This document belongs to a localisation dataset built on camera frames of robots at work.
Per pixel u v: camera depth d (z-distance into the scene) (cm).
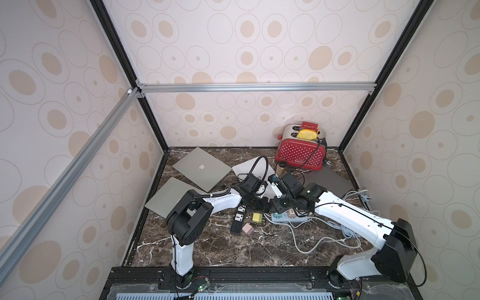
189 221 49
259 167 76
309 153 100
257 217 88
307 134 100
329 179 108
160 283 73
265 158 83
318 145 97
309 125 102
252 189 75
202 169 109
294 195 60
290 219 87
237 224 87
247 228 85
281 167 100
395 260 39
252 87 87
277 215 87
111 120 73
